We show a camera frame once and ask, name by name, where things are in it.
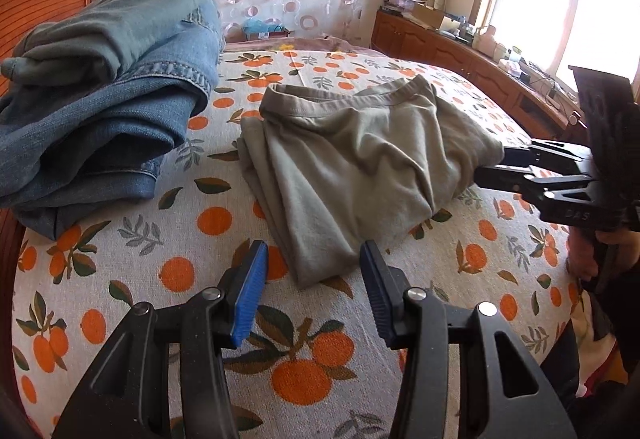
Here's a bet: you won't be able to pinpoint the person's right hand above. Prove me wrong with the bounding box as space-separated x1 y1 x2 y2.
566 227 640 282

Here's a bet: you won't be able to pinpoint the orange print bed sheet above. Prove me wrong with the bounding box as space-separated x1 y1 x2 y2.
8 48 622 439

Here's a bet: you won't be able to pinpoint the folded blue jeans stack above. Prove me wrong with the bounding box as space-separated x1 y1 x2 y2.
1 0 224 240

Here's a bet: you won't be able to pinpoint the black sleeve right forearm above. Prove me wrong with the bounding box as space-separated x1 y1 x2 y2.
541 266 639 438

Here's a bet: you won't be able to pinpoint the cardboard box on cabinet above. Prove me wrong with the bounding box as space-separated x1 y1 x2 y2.
410 4 460 30

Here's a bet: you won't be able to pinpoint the grey-green pants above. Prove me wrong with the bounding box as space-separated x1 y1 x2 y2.
236 76 504 289

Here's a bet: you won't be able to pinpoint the wooden side cabinet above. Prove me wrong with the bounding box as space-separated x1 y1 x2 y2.
371 10 588 144

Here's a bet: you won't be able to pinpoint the white plastic jug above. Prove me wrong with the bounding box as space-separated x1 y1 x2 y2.
473 25 497 58

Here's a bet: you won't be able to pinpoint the blue item in box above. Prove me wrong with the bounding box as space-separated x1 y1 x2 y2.
242 18 291 40

